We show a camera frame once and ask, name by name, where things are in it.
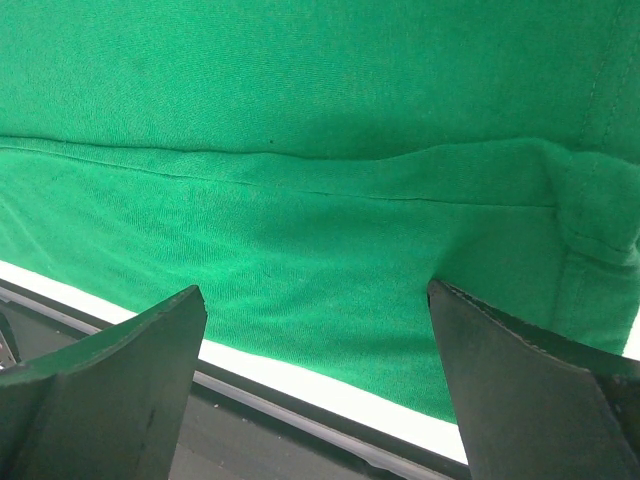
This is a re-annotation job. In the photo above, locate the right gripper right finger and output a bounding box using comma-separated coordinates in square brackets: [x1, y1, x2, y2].
[428, 280, 639, 479]

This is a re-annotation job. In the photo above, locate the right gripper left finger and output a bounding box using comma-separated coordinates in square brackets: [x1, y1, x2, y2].
[1, 286, 206, 479]

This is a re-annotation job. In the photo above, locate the green t shirt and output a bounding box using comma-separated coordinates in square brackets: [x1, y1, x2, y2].
[1, 1, 639, 421]

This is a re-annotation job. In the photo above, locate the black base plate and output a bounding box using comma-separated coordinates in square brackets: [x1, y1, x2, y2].
[0, 279, 474, 480]

